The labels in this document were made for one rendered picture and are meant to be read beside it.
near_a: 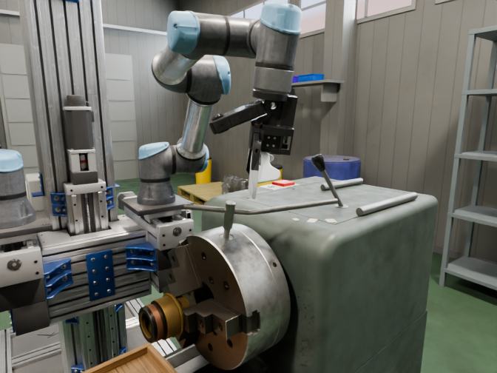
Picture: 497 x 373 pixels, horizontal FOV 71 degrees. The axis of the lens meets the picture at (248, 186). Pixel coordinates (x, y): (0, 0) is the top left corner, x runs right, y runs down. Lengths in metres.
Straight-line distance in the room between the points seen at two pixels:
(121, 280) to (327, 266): 0.88
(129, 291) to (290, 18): 1.13
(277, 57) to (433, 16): 3.85
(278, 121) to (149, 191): 0.80
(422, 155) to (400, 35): 1.38
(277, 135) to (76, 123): 0.88
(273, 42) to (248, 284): 0.47
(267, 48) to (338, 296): 0.54
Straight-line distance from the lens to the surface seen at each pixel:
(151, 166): 1.38
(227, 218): 0.76
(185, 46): 0.72
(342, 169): 3.98
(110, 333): 1.66
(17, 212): 1.31
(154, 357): 1.02
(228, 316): 0.75
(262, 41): 0.68
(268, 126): 0.68
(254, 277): 0.75
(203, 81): 1.10
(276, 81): 0.67
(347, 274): 0.84
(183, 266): 0.83
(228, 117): 0.69
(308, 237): 0.79
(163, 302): 0.79
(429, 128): 4.32
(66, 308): 1.43
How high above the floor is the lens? 1.51
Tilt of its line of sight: 12 degrees down
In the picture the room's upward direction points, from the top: straight up
